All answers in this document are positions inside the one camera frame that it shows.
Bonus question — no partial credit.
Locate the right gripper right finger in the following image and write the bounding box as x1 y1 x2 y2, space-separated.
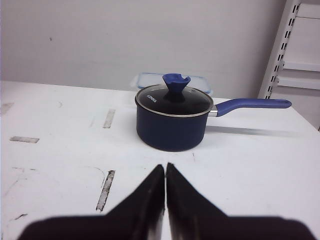
166 163 315 240

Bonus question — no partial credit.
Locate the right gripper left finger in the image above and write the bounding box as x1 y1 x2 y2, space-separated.
19 164 165 240

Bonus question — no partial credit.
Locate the clear plastic container blue rim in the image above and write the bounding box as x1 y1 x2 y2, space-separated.
130 72 213 96

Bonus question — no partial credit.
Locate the blue saucepan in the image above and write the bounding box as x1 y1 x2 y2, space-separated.
134 83 293 153

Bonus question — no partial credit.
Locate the glass pot lid blue knob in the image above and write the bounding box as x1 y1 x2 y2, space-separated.
134 72 214 118

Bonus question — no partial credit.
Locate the white metal shelf upright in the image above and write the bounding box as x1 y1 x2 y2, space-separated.
257 0 320 131

